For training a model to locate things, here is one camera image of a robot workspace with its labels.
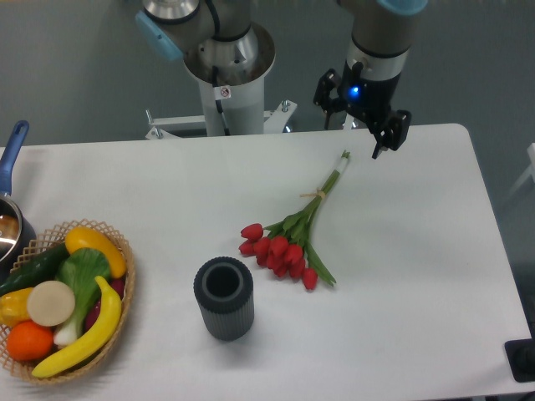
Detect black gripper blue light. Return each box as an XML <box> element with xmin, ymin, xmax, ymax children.
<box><xmin>313</xmin><ymin>53</ymin><xmax>412</xmax><ymax>160</ymax></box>

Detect red tulip bouquet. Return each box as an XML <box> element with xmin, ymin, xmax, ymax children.
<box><xmin>238</xmin><ymin>150</ymin><xmax>350</xmax><ymax>291</ymax></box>

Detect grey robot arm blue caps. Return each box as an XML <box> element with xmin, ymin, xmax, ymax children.
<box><xmin>135</xmin><ymin>1</ymin><xmax>425</xmax><ymax>152</ymax></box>

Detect dark grey ribbed vase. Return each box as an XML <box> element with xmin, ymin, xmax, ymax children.
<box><xmin>193</xmin><ymin>256</ymin><xmax>254</xmax><ymax>341</ymax></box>

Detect black device at edge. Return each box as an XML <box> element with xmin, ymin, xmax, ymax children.
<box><xmin>504</xmin><ymin>338</ymin><xmax>535</xmax><ymax>383</ymax></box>

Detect dark red vegetable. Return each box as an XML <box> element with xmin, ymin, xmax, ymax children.
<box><xmin>84</xmin><ymin>278</ymin><xmax>125</xmax><ymax>332</ymax></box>

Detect green bok choy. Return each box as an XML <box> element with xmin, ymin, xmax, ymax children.
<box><xmin>53</xmin><ymin>248</ymin><xmax>110</xmax><ymax>348</ymax></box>

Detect yellow banana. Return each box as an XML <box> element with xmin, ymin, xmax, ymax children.
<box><xmin>31</xmin><ymin>276</ymin><xmax>122</xmax><ymax>379</ymax></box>

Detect green cucumber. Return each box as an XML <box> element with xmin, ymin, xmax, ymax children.
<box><xmin>1</xmin><ymin>243</ymin><xmax>69</xmax><ymax>296</ymax></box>

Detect beige round disc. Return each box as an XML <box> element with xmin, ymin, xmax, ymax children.
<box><xmin>26</xmin><ymin>281</ymin><xmax>75</xmax><ymax>327</ymax></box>

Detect yellow bell pepper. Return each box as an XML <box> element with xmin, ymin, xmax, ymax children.
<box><xmin>1</xmin><ymin>287</ymin><xmax>33</xmax><ymax>327</ymax></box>

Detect orange fruit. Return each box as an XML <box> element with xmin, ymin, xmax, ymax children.
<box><xmin>7</xmin><ymin>321</ymin><xmax>54</xmax><ymax>362</ymax></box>

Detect woven wicker basket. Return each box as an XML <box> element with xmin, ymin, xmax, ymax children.
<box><xmin>1</xmin><ymin>219</ymin><xmax>135</xmax><ymax>385</ymax></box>

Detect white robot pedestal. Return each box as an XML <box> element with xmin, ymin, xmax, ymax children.
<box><xmin>145</xmin><ymin>73</ymin><xmax>298</xmax><ymax>140</ymax></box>

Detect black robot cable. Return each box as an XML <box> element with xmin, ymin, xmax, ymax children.
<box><xmin>211</xmin><ymin>65</ymin><xmax>232</xmax><ymax>137</ymax></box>

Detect white frame at right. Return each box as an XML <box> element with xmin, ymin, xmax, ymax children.
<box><xmin>497</xmin><ymin>143</ymin><xmax>534</xmax><ymax>212</ymax></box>

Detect blue handled saucepan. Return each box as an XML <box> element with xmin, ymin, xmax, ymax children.
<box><xmin>1</xmin><ymin>120</ymin><xmax>36</xmax><ymax>283</ymax></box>

